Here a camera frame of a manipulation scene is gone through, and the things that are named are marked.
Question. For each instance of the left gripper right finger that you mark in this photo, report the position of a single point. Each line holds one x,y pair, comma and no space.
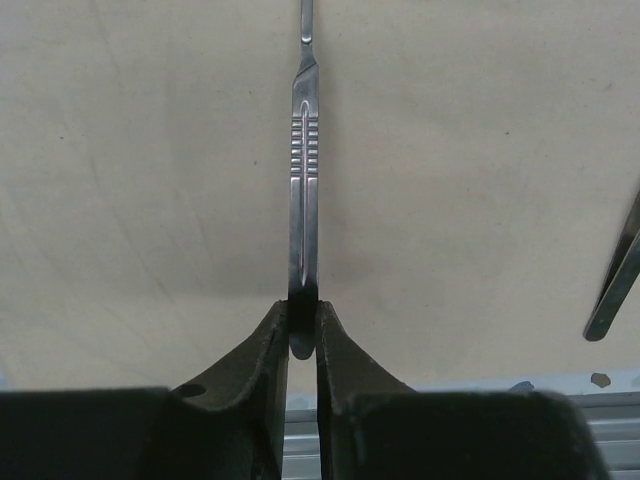
374,426

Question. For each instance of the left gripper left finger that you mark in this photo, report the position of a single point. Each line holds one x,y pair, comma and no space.
225,423

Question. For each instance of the steel scalpel handle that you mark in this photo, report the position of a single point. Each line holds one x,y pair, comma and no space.
303,288

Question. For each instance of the beige cloth wrap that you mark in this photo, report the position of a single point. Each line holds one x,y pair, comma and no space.
477,162

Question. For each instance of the aluminium mounting rail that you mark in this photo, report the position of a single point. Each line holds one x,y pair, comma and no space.
608,401

